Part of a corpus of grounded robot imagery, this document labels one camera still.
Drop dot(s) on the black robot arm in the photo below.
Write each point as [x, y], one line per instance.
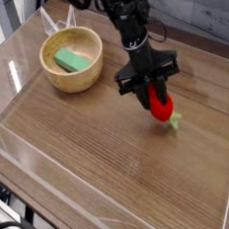
[130, 18]

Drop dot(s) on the clear acrylic tray wall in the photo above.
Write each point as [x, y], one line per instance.
[97, 160]

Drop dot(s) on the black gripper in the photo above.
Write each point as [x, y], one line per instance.
[163, 64]

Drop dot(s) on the red plush strawberry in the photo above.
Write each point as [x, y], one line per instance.
[163, 112]

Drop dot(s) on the wooden bowl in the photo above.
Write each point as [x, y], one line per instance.
[82, 41]

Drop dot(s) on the green block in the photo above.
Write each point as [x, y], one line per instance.
[70, 61]

